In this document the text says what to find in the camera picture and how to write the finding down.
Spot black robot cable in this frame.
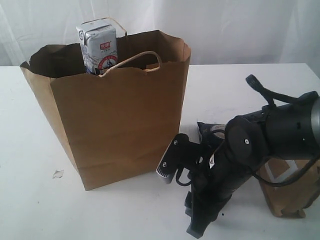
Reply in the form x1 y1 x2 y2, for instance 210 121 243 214
174 74 320 188

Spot small white blue carton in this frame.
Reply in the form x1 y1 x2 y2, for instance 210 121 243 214
76 19 118 75

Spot spaghetti pasta packet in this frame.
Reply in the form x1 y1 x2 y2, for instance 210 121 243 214
197 122 226 146

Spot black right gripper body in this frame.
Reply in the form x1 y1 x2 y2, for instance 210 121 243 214
185 142 251 225

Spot brown paper bag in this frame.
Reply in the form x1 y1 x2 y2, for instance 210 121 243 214
20 30 191 191

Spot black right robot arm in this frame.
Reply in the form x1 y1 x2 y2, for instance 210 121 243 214
180 91 320 238

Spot clear plastic scrap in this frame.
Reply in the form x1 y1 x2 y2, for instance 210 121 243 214
52 169 64 179

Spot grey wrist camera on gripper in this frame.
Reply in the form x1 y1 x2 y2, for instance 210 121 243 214
156 133 201 187

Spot brown kraft pouch orange label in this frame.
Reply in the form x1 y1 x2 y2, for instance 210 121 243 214
257 158 320 218

